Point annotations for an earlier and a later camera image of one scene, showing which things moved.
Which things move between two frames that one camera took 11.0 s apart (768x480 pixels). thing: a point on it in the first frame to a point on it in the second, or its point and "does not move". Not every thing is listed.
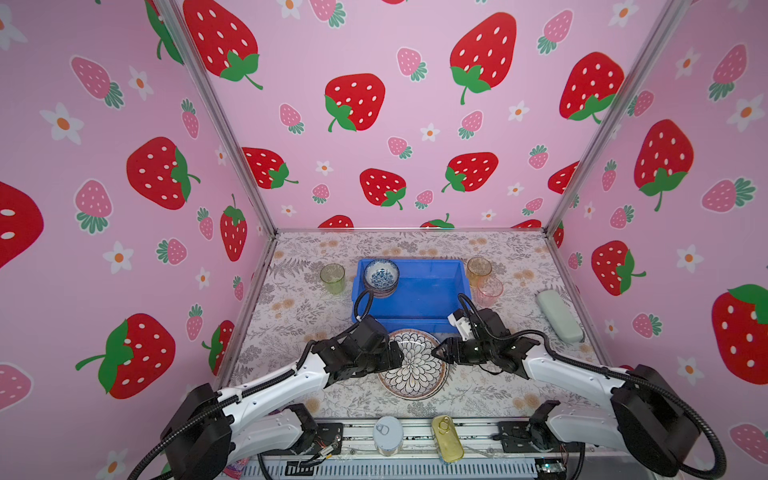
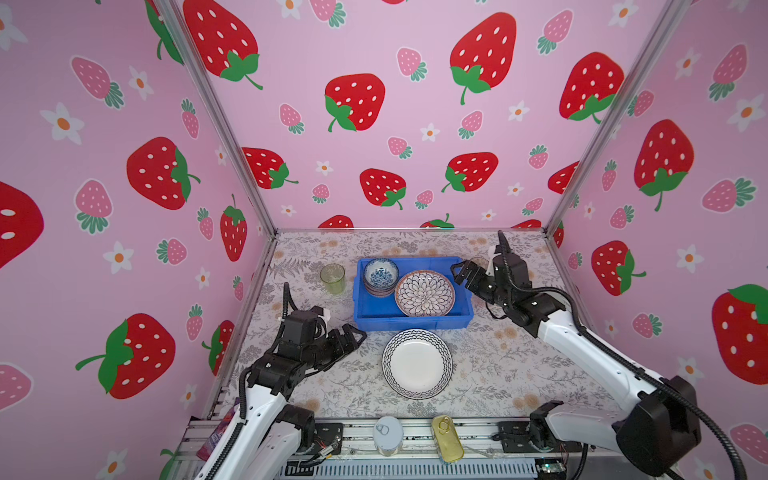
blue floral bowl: (381, 274) does not move
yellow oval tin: (448, 441) does not move
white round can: (388, 435) does not move
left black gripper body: (380, 360) to (324, 352)
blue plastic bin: (427, 292) does not move
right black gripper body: (467, 352) to (488, 292)
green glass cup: (332, 276) does not move
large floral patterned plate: (422, 374) to (425, 293)
